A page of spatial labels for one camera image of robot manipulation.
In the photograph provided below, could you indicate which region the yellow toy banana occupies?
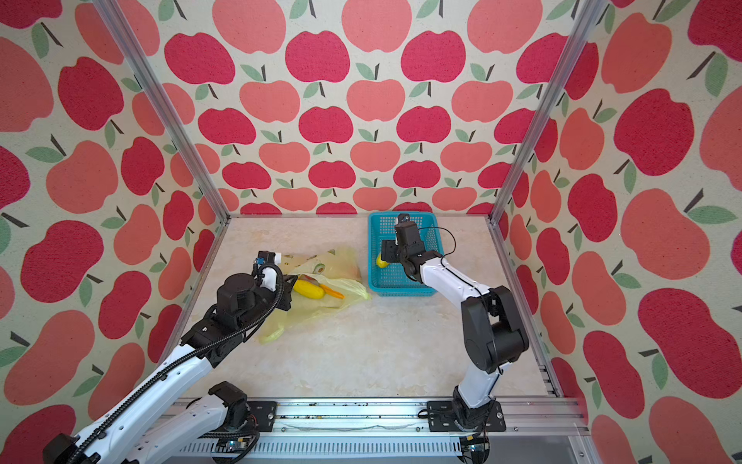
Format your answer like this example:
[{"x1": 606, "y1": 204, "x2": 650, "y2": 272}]
[
  {"x1": 376, "y1": 253, "x2": 390, "y2": 269},
  {"x1": 293, "y1": 278, "x2": 326, "y2": 300}
]

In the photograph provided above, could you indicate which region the yellow plastic bag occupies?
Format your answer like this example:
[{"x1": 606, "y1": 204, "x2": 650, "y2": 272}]
[{"x1": 258, "y1": 247, "x2": 372, "y2": 344}]

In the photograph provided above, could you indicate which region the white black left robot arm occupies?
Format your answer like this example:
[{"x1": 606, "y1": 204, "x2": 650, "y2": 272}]
[{"x1": 43, "y1": 264, "x2": 295, "y2": 463}]

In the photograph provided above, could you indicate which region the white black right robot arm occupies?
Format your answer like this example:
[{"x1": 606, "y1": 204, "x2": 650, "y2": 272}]
[{"x1": 380, "y1": 240, "x2": 529, "y2": 431}]

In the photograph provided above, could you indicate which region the orange yellow toy fruit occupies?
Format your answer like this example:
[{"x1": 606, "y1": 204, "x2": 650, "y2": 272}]
[{"x1": 319, "y1": 284, "x2": 345, "y2": 300}]

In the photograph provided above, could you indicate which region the turquoise plastic basket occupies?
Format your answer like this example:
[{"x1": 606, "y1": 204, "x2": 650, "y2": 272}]
[{"x1": 367, "y1": 211, "x2": 446, "y2": 297}]

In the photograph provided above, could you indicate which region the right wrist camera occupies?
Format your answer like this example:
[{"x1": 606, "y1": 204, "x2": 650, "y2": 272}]
[{"x1": 394, "y1": 213, "x2": 425, "y2": 255}]

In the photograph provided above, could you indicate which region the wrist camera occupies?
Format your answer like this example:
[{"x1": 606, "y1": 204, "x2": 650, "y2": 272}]
[
  {"x1": 253, "y1": 251, "x2": 282, "y2": 291},
  {"x1": 394, "y1": 213, "x2": 425, "y2": 255}
]

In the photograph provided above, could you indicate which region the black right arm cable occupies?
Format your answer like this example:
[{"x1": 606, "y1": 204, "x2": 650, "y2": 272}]
[{"x1": 419, "y1": 225, "x2": 465, "y2": 280}]

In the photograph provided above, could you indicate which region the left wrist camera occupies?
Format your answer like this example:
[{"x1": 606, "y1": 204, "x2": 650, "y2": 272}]
[{"x1": 253, "y1": 251, "x2": 282, "y2": 291}]

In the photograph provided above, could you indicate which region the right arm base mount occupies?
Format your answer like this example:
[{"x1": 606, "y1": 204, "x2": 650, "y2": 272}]
[{"x1": 419, "y1": 387, "x2": 507, "y2": 434}]

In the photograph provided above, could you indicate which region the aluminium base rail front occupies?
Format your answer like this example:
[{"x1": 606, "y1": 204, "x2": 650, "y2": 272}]
[{"x1": 157, "y1": 397, "x2": 600, "y2": 463}]

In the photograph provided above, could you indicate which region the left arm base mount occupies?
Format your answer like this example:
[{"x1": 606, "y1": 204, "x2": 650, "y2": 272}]
[{"x1": 208, "y1": 381, "x2": 277, "y2": 435}]

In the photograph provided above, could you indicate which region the aluminium post right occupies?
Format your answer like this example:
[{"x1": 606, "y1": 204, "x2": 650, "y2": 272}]
[{"x1": 487, "y1": 0, "x2": 609, "y2": 230}]

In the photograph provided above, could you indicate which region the aluminium post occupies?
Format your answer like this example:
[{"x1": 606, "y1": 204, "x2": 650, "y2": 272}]
[
  {"x1": 94, "y1": 0, "x2": 231, "y2": 225},
  {"x1": 487, "y1": 0, "x2": 609, "y2": 230}
]

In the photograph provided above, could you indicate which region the aluminium post left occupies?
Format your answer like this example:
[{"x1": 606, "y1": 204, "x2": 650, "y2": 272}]
[{"x1": 94, "y1": 0, "x2": 231, "y2": 225}]

